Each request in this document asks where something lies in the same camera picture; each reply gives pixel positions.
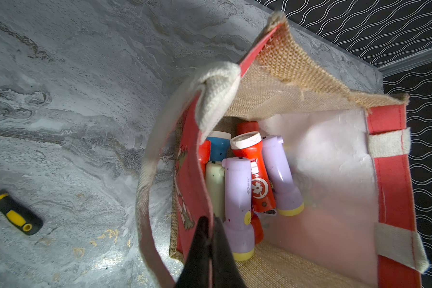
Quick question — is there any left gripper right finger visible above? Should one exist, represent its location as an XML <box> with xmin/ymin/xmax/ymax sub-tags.
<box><xmin>211</xmin><ymin>217</ymin><xmax>246</xmax><ymax>288</ymax></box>

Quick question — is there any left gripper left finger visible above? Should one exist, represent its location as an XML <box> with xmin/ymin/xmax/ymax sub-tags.
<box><xmin>175</xmin><ymin>217</ymin><xmax>211</xmax><ymax>288</ymax></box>

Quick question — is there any purple flashlight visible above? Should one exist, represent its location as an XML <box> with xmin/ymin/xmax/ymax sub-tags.
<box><xmin>222</xmin><ymin>157</ymin><xmax>255</xmax><ymax>262</ymax></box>
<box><xmin>262</xmin><ymin>135</ymin><xmax>305</xmax><ymax>217</ymax></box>

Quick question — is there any green flashlight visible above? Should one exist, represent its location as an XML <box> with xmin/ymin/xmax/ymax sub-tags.
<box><xmin>205</xmin><ymin>162</ymin><xmax>225</xmax><ymax>222</ymax></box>

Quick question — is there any red flashlight white ring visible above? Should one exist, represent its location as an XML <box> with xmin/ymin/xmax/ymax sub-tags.
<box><xmin>230</xmin><ymin>131</ymin><xmax>277</xmax><ymax>213</ymax></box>

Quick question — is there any blue white flashlight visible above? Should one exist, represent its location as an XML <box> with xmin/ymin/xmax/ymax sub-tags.
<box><xmin>207</xmin><ymin>131</ymin><xmax>232</xmax><ymax>162</ymax></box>

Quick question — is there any red flashlight top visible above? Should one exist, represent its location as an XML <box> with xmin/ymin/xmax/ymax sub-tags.
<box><xmin>236</xmin><ymin>121</ymin><xmax>259</xmax><ymax>135</ymax></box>

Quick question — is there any red jute Christmas tote bag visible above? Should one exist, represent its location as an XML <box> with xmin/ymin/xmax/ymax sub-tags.
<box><xmin>136</xmin><ymin>12</ymin><xmax>429</xmax><ymax>288</ymax></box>

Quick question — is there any small yellow black screwdriver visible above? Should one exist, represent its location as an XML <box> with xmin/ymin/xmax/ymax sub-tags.
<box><xmin>0</xmin><ymin>190</ymin><xmax>43</xmax><ymax>236</ymax></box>

